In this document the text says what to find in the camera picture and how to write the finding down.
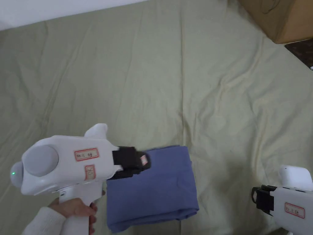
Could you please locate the dark patterned cloth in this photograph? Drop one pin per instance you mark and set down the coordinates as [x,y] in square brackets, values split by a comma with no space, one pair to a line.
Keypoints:
[302,51]

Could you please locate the person's left hand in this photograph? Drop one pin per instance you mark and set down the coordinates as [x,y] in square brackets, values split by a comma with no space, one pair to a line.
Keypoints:
[78,208]

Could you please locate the bed with pale green sheet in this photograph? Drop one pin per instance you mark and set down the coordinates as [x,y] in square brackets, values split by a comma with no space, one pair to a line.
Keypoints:
[151,80]

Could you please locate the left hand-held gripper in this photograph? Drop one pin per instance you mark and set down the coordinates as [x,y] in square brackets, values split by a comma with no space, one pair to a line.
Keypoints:
[66,169]

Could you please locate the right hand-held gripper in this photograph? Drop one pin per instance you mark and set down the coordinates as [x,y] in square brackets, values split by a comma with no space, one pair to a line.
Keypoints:
[296,208]

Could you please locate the blue garment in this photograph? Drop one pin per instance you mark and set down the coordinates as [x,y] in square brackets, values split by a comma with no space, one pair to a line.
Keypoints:
[151,191]

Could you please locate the brown cardboard carton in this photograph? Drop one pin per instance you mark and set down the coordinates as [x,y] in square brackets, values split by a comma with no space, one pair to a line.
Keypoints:
[281,17]

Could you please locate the person's left forearm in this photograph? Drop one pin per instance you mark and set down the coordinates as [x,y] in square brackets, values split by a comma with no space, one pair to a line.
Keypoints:
[45,222]

